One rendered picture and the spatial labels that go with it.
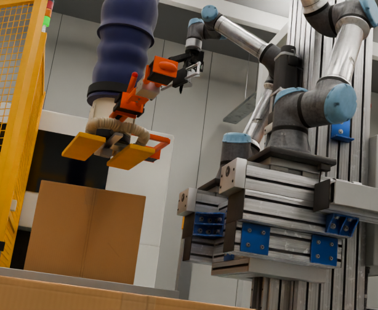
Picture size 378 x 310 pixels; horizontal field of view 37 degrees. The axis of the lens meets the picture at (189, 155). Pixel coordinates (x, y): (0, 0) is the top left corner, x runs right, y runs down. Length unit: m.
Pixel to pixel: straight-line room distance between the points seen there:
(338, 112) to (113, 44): 0.97
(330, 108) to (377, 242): 0.54
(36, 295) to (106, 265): 1.34
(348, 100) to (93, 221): 1.02
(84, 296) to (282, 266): 1.11
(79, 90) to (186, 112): 2.28
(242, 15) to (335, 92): 9.11
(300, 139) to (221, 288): 9.89
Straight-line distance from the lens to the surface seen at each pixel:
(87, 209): 2.16
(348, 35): 1.96
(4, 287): 0.81
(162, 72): 1.67
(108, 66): 2.25
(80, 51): 11.97
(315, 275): 1.89
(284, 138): 1.79
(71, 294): 0.81
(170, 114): 11.86
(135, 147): 2.08
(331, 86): 1.78
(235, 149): 2.25
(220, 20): 2.54
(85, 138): 2.05
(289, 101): 1.83
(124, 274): 2.14
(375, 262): 2.03
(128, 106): 1.98
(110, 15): 2.36
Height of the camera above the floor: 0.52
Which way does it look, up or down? 16 degrees up
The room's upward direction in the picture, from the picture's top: 7 degrees clockwise
